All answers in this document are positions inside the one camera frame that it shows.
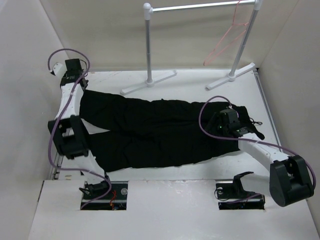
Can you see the pink wire hanger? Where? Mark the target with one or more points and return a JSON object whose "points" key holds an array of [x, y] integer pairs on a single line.
{"points": [[219, 48]]}

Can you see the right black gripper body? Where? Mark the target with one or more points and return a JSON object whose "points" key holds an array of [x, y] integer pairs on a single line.
{"points": [[218, 128]]}

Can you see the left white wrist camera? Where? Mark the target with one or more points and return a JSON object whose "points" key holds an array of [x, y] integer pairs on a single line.
{"points": [[56, 69]]}

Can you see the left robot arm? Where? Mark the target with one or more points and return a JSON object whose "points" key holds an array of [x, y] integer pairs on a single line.
{"points": [[69, 135]]}

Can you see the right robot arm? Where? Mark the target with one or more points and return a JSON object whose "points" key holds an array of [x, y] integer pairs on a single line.
{"points": [[289, 175]]}

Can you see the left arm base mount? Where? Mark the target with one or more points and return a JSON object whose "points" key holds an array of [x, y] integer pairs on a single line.
{"points": [[110, 197]]}

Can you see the white metal clothes rack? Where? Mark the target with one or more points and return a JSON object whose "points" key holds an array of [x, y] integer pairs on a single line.
{"points": [[182, 33]]}

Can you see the black trousers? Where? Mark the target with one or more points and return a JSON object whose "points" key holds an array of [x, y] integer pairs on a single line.
{"points": [[151, 134]]}

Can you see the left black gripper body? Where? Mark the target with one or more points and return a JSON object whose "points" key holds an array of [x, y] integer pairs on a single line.
{"points": [[87, 82]]}

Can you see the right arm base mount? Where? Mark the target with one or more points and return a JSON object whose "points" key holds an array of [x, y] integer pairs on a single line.
{"points": [[231, 195]]}

